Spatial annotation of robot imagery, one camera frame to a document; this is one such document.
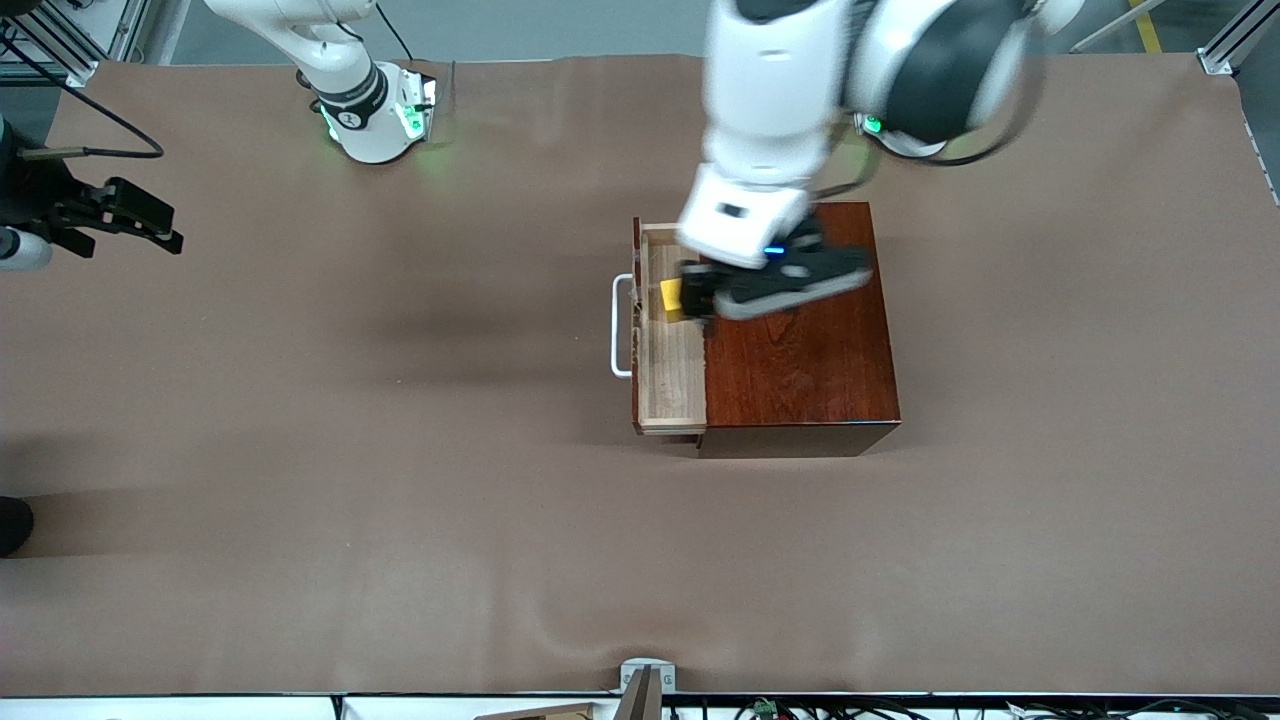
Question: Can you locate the wooden drawer with white handle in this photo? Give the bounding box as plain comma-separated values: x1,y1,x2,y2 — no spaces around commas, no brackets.
611,217,710,438

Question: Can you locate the dark brown wooden cabinet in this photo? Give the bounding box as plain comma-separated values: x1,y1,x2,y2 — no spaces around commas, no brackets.
695,201,902,459

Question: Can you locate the brown table mat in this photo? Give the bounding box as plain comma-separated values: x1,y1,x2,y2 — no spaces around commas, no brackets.
0,52,1280,698

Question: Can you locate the black rounded object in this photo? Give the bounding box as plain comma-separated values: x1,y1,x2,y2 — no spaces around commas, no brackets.
0,497,35,559

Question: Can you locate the light wooden board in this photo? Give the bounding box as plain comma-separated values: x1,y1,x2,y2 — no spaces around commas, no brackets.
473,702,598,720

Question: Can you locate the aluminium profile bar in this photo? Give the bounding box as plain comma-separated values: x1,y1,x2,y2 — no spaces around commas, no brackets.
1197,0,1280,77

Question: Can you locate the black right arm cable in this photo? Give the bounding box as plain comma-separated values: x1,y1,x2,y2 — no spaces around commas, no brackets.
0,28,166,161

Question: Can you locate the aluminium frame with struts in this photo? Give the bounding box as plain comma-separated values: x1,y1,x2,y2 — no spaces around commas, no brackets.
0,0,151,89

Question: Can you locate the black base cable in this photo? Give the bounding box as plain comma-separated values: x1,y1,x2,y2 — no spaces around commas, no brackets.
375,0,415,63

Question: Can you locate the small grey metal bracket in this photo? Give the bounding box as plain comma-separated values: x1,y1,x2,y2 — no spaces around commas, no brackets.
619,657,677,694

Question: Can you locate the dark grey post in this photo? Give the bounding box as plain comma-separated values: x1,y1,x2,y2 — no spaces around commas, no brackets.
612,668,663,720

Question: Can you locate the tangle of black cables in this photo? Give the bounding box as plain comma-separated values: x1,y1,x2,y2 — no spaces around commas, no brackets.
665,697,1280,720

